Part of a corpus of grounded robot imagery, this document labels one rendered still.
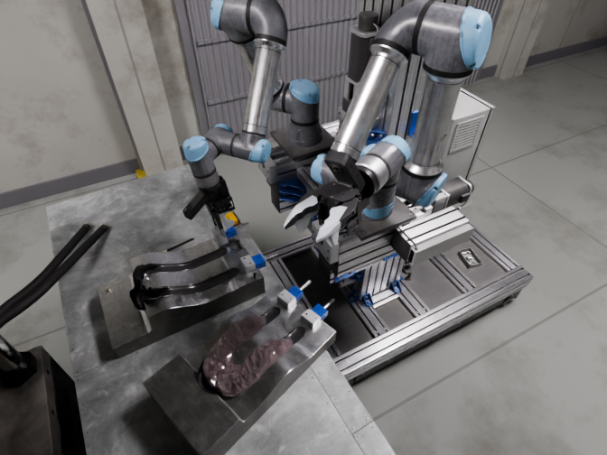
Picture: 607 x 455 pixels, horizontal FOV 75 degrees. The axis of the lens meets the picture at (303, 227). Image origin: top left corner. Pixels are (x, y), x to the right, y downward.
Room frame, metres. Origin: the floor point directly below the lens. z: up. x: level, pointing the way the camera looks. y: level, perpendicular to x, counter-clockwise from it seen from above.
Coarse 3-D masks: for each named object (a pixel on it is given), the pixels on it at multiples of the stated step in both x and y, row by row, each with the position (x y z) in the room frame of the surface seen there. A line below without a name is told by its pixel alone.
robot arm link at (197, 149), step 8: (192, 136) 1.05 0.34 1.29; (200, 136) 1.05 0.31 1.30; (184, 144) 1.01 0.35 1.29; (192, 144) 1.00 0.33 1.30; (200, 144) 1.00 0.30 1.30; (208, 144) 1.03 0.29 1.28; (184, 152) 1.00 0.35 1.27; (192, 152) 0.99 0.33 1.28; (200, 152) 0.99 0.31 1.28; (208, 152) 1.01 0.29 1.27; (216, 152) 1.05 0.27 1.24; (192, 160) 0.99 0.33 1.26; (200, 160) 0.99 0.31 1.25; (208, 160) 1.00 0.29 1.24; (192, 168) 0.99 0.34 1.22; (200, 168) 0.99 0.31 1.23; (208, 168) 0.99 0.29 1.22; (200, 176) 0.98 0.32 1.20; (208, 176) 0.99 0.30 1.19
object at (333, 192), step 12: (360, 168) 0.65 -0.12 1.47; (372, 180) 0.63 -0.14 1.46; (324, 192) 0.58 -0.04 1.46; (336, 192) 0.58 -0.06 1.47; (348, 192) 0.58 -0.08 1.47; (372, 192) 0.63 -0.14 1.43; (324, 204) 0.57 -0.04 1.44; (336, 204) 0.55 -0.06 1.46; (360, 204) 0.58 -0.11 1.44; (324, 216) 0.58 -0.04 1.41; (360, 216) 0.58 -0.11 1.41; (348, 228) 0.54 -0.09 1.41
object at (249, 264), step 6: (240, 258) 0.89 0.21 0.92; (246, 258) 0.89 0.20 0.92; (252, 258) 0.90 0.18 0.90; (258, 258) 0.90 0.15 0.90; (264, 258) 0.91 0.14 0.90; (240, 264) 0.89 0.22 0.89; (246, 264) 0.87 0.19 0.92; (252, 264) 0.87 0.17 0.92; (258, 264) 0.88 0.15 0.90; (264, 264) 0.89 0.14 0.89; (246, 270) 0.85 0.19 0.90; (252, 270) 0.86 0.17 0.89
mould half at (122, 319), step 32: (160, 256) 0.90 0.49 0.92; (192, 256) 0.93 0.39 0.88; (224, 256) 0.92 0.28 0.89; (128, 288) 0.81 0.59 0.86; (224, 288) 0.79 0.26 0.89; (256, 288) 0.82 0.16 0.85; (128, 320) 0.68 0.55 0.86; (160, 320) 0.66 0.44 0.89; (192, 320) 0.71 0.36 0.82; (128, 352) 0.60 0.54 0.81
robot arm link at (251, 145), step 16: (256, 0) 1.25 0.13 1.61; (272, 0) 1.26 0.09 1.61; (256, 16) 1.23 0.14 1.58; (272, 16) 1.22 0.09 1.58; (256, 32) 1.23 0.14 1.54; (272, 32) 1.20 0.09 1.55; (272, 48) 1.19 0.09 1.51; (256, 64) 1.17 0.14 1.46; (272, 64) 1.17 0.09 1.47; (256, 80) 1.14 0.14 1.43; (272, 80) 1.15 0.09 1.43; (256, 96) 1.12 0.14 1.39; (272, 96) 1.14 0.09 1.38; (256, 112) 1.09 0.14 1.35; (256, 128) 1.07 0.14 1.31; (240, 144) 1.05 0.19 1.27; (256, 144) 1.04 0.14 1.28; (256, 160) 1.02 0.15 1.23
